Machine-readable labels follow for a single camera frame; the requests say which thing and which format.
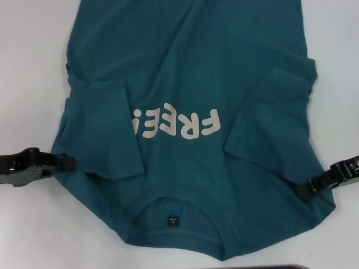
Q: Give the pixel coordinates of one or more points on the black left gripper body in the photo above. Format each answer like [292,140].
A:
[19,168]

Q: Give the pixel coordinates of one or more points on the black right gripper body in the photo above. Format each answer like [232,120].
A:
[354,168]

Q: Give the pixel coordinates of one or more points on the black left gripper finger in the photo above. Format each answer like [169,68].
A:
[56,162]

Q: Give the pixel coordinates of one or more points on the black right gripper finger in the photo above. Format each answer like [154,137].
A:
[322,179]

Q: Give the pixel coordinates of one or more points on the teal t-shirt with FREE print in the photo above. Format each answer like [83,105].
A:
[182,56]

